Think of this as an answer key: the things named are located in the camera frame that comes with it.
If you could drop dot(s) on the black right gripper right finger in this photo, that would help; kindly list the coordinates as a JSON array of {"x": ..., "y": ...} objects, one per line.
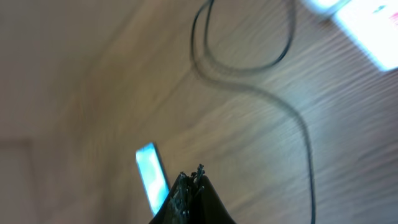
[{"x": 206, "y": 206}]

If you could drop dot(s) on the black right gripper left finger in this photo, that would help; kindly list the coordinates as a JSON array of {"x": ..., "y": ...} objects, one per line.
[{"x": 176, "y": 207}]

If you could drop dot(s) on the blue Galaxy smartphone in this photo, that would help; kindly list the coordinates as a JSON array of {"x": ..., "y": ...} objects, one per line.
[{"x": 153, "y": 176}]

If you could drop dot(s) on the white power strip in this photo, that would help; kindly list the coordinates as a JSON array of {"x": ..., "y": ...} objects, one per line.
[{"x": 370, "y": 24}]

